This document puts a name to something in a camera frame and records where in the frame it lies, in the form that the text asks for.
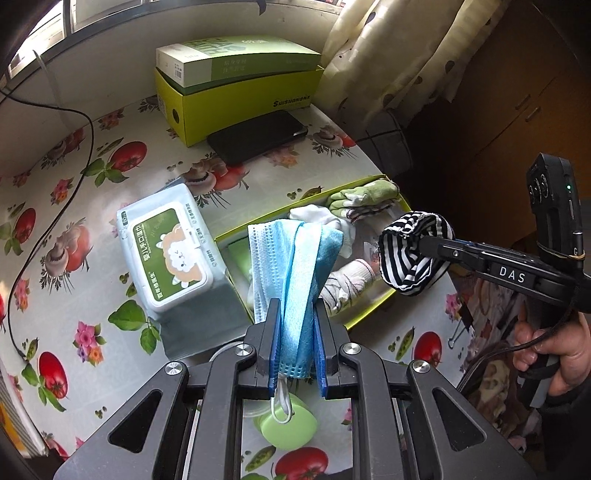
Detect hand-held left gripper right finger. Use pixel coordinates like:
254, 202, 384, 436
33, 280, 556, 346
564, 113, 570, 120
315, 302, 539, 480

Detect floral plastic tablecloth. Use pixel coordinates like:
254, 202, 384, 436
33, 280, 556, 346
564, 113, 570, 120
0, 92, 472, 480

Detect yellow green shoe box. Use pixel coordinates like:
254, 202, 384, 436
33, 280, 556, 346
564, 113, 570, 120
154, 65, 326, 148

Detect patterned blanket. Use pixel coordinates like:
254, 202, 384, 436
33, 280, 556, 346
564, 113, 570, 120
455, 286, 555, 462

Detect black power cable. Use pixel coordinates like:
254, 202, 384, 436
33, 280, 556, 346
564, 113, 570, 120
0, 88, 95, 358

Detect white cloth with maroon trim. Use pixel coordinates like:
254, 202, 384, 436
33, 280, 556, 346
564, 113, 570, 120
344, 205, 393, 227

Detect beige striped sock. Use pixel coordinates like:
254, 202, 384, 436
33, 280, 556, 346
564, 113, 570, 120
320, 281, 375, 317

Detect white tray green rim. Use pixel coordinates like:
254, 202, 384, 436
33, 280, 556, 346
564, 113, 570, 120
215, 173, 411, 330

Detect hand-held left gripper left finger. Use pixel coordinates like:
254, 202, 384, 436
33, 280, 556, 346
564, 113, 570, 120
53, 299, 281, 480

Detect wet wipes pack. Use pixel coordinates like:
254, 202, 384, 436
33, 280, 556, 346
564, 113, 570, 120
115, 185, 250, 361

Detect brown wooden cabinet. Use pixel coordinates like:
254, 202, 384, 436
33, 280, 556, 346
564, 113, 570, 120
406, 0, 591, 232

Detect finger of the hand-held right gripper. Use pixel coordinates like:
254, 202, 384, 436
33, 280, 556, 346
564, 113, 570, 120
418, 237, 490, 273

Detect black phone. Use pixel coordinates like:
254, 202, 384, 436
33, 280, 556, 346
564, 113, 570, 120
206, 110, 308, 166

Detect white knitted glove red trim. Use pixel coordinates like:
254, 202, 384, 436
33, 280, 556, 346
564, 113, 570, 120
329, 257, 385, 291

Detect cream dotted curtain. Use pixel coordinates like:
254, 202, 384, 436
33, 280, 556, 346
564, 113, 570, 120
318, 0, 561, 139

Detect window frame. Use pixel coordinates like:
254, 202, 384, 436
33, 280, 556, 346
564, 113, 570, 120
0, 0, 259, 93

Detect black white striped sock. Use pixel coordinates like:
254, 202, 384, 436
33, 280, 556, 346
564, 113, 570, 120
378, 211, 455, 296

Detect light green cloth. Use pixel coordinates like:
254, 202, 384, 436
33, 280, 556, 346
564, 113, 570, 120
226, 237, 254, 287

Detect black braided cable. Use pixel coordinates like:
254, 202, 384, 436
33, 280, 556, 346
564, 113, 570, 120
459, 295, 580, 395

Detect green round case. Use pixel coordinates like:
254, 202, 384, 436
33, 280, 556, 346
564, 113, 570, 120
257, 399, 319, 449

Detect person's right hand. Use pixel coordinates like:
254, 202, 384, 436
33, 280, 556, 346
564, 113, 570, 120
513, 314, 591, 397

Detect blue face masks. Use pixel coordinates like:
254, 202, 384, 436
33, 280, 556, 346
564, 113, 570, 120
247, 219, 345, 424

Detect white and green carton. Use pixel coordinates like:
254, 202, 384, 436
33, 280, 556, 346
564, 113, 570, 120
156, 36, 322, 88

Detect black binder clip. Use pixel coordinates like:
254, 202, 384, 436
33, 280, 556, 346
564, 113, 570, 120
447, 318, 474, 347

